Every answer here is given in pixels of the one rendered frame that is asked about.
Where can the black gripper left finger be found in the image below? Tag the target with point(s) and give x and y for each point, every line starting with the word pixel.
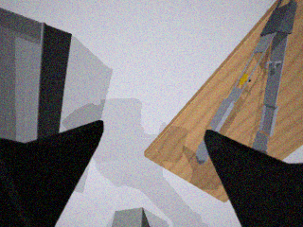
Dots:
pixel 41 175

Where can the light brown wooden board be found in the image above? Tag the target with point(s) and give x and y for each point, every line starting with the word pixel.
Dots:
pixel 176 146

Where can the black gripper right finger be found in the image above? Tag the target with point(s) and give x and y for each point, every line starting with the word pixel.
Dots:
pixel 264 191

